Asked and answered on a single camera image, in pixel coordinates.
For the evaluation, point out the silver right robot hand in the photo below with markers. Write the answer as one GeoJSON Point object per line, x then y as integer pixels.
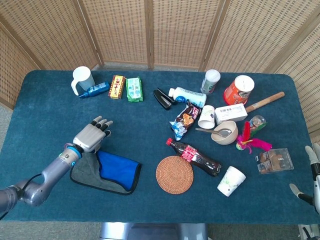
{"type": "Point", "coordinates": [317, 185]}

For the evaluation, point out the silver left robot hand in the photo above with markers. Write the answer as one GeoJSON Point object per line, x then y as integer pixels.
{"type": "Point", "coordinates": [88, 137]}

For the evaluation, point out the grey and blue cloth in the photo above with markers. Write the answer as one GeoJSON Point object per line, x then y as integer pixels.
{"type": "Point", "coordinates": [117, 170]}

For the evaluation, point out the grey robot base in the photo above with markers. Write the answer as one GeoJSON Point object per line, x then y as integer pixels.
{"type": "Point", "coordinates": [150, 232]}

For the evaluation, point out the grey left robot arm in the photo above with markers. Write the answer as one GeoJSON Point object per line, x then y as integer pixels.
{"type": "Point", "coordinates": [55, 170]}

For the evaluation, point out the blue carpet table cover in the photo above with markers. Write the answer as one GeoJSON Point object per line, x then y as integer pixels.
{"type": "Point", "coordinates": [50, 112]}

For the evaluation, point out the white black machine part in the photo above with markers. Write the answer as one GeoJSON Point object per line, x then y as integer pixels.
{"type": "Point", "coordinates": [310, 232]}

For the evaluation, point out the blue spray bottle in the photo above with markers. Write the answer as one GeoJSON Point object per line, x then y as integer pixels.
{"type": "Point", "coordinates": [96, 89]}

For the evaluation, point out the clear plastic pastry box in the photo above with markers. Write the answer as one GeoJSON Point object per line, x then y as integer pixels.
{"type": "Point", "coordinates": [273, 161]}

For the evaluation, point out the red yellow carton box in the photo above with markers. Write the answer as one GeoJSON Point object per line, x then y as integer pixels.
{"type": "Point", "coordinates": [116, 87]}

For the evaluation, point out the green wet wipes pack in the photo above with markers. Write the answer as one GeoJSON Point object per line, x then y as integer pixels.
{"type": "Point", "coordinates": [134, 90]}

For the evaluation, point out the pink feather shuttlecock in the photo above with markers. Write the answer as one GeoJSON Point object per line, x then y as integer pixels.
{"type": "Point", "coordinates": [257, 143]}

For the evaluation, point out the black stapler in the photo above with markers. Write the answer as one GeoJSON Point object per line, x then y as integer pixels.
{"type": "Point", "coordinates": [162, 98]}

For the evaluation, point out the large white paper cup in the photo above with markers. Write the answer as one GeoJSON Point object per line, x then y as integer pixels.
{"type": "Point", "coordinates": [231, 181]}

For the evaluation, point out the clear plastic jar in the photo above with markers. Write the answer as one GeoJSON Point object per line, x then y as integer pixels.
{"type": "Point", "coordinates": [257, 122]}

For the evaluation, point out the round rattan coaster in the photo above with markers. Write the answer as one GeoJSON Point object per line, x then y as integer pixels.
{"type": "Point", "coordinates": [175, 175]}

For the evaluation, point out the brown blue snack bag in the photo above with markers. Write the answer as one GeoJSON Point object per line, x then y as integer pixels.
{"type": "Point", "coordinates": [185, 120]}

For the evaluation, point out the beige bowl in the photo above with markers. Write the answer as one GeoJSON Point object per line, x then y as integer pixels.
{"type": "Point", "coordinates": [223, 141]}

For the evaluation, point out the white bottle blue label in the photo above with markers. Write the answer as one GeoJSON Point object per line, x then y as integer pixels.
{"type": "Point", "coordinates": [190, 96]}

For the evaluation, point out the wicker folding screen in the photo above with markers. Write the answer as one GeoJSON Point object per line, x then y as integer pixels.
{"type": "Point", "coordinates": [120, 30]}

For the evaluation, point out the white carton box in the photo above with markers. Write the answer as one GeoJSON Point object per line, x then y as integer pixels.
{"type": "Point", "coordinates": [230, 112]}

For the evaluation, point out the cola bottle red label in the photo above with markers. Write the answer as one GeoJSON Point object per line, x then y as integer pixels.
{"type": "Point", "coordinates": [200, 158]}

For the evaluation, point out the small white paper cup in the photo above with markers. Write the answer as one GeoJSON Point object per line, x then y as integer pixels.
{"type": "Point", "coordinates": [206, 117]}

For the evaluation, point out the orange instant noodle cup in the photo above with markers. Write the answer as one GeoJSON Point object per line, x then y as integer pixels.
{"type": "Point", "coordinates": [237, 92]}

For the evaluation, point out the white green lidded canister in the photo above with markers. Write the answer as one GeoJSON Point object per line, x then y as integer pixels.
{"type": "Point", "coordinates": [210, 82]}

